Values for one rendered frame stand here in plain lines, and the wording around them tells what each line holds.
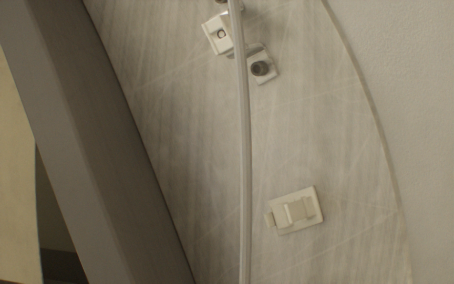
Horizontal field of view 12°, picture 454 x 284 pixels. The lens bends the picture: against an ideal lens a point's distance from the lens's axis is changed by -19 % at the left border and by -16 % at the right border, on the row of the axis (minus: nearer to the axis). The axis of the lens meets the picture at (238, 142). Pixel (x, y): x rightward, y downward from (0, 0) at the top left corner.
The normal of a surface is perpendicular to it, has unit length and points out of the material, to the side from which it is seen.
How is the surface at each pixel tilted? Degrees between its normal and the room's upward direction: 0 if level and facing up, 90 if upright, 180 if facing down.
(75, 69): 55
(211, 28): 90
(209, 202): 90
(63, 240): 90
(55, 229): 90
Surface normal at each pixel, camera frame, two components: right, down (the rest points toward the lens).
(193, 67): -0.50, 0.12
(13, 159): 0.18, 0.18
